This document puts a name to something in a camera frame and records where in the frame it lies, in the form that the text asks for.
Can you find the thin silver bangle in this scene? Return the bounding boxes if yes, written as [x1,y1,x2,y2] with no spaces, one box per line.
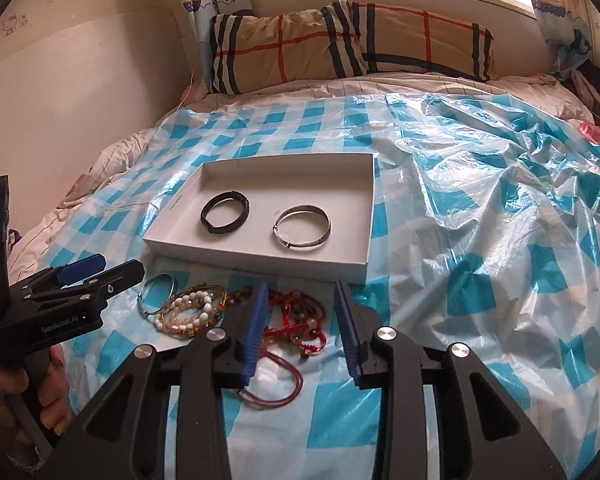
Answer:
[139,273,178,317]

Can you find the wide silver bangle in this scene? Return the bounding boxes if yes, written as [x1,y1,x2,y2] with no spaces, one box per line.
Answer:
[272,205,332,251]

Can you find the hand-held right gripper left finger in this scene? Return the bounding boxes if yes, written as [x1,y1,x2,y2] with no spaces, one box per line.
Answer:
[40,281,271,480]

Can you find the dark brown bead bracelet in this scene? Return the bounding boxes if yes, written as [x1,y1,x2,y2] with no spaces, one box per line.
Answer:
[225,285,256,311]

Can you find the red plastic bag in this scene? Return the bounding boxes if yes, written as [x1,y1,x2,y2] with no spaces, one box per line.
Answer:
[577,120,600,148]

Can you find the red cord loop bracelet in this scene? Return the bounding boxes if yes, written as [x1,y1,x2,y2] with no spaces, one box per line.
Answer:
[237,350,306,408]

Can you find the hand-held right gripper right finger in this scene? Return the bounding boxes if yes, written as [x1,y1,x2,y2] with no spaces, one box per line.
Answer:
[333,281,556,480]

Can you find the amber bead bracelet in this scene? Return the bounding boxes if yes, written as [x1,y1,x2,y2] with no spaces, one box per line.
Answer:
[162,285,228,338]

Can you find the person's left hand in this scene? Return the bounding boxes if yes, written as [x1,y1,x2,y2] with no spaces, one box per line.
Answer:
[36,347,74,436]

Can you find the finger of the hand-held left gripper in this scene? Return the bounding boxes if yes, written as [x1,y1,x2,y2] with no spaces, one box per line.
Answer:
[10,253,106,298]
[22,259,146,317]

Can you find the black bracelet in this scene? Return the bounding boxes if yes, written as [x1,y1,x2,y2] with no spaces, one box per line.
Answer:
[201,190,251,235]

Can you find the red beaded string bracelets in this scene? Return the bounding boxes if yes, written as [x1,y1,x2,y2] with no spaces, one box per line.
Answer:
[264,310,328,360]

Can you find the white cardboard box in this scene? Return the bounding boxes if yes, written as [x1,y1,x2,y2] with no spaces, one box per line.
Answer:
[144,152,376,283]

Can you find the blue checked plastic sheet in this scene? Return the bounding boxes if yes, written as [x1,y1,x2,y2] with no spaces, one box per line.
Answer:
[55,80,600,480]

